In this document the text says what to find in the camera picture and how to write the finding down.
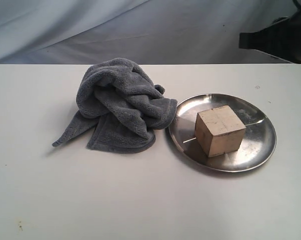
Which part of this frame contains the round stainless steel plate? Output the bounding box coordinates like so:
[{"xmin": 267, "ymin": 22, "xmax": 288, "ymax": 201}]
[{"xmin": 167, "ymin": 93, "xmax": 277, "ymax": 173}]

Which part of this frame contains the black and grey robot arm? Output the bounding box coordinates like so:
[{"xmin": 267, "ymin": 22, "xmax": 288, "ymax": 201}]
[{"xmin": 238, "ymin": 0, "xmax": 301, "ymax": 64}]

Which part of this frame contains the wooden cube block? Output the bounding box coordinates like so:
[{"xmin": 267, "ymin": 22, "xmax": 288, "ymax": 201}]
[{"xmin": 194, "ymin": 105, "xmax": 246, "ymax": 158}]

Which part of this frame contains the grey fluffy towel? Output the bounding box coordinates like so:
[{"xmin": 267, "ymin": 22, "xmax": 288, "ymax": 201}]
[{"xmin": 52, "ymin": 58, "xmax": 178, "ymax": 154}]

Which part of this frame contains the grey backdrop cloth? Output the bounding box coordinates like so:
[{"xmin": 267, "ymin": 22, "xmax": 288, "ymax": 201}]
[{"xmin": 0, "ymin": 0, "xmax": 297, "ymax": 65}]

